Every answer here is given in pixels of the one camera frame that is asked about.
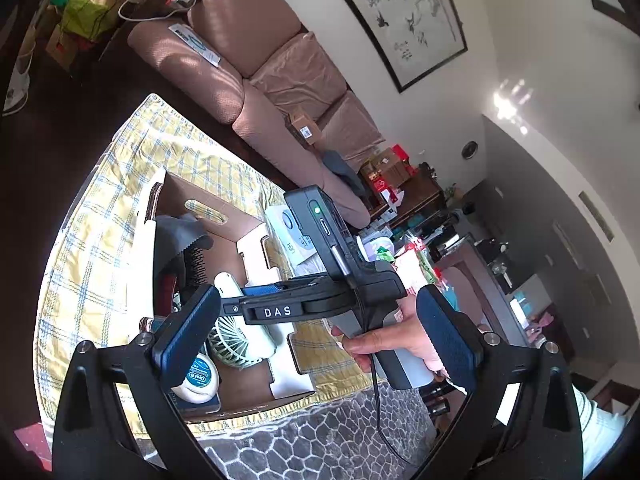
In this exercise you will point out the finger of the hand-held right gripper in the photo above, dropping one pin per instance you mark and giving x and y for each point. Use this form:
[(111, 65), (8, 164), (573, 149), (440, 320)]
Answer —
[(272, 310), (260, 289)]

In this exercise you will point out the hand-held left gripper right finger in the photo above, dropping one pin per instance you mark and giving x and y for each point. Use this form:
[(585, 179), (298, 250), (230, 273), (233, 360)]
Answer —
[(445, 335)]

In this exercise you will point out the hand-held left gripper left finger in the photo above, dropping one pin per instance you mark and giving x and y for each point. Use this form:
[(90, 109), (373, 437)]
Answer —
[(187, 335)]

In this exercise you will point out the round white floss container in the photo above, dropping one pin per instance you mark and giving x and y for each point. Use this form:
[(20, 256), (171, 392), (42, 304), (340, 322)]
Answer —
[(197, 375)]

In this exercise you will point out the white green handheld fan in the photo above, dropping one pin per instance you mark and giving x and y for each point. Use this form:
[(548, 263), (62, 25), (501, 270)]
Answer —
[(235, 350)]

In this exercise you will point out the person's right hand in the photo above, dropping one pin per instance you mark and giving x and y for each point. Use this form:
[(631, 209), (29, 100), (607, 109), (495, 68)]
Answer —
[(395, 337)]

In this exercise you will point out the light blue flat box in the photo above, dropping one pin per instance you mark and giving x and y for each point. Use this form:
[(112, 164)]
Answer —
[(275, 220)]

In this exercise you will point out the grey cushion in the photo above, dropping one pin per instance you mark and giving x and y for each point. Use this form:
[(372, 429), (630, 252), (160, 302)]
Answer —
[(345, 172)]

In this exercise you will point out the purple desk organiser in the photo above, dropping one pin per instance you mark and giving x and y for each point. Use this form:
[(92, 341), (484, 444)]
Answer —
[(372, 247)]

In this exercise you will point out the black hairbrush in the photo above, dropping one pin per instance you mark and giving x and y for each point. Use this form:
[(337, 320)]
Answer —
[(197, 265)]

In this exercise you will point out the red white snack packets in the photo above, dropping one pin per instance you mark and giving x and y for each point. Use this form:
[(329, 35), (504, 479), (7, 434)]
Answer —
[(415, 265)]

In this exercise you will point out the small cardboard box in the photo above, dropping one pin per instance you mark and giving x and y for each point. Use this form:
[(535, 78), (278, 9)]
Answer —
[(305, 127)]

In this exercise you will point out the dark wooden cabinet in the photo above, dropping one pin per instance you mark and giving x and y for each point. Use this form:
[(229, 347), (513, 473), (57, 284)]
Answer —
[(417, 197)]

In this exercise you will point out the grey cloth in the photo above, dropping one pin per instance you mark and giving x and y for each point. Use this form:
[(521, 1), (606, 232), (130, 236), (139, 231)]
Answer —
[(175, 235)]

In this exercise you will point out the yellow plaid tablecloth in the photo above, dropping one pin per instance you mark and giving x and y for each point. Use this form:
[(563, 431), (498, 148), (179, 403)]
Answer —
[(100, 260)]

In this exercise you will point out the brown sofa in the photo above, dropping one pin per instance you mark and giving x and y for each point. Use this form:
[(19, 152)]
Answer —
[(275, 80)]

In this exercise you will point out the paper sheet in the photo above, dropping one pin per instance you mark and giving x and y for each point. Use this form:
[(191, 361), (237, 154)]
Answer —
[(195, 45)]

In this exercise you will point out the green bag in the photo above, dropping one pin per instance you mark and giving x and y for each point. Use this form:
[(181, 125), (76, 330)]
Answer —
[(85, 17)]

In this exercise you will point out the round wall plaque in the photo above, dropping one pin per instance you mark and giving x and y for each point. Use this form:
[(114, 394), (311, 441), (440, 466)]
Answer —
[(469, 150)]

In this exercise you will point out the framed wall painting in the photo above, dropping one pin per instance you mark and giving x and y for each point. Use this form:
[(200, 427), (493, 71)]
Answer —
[(400, 5)]

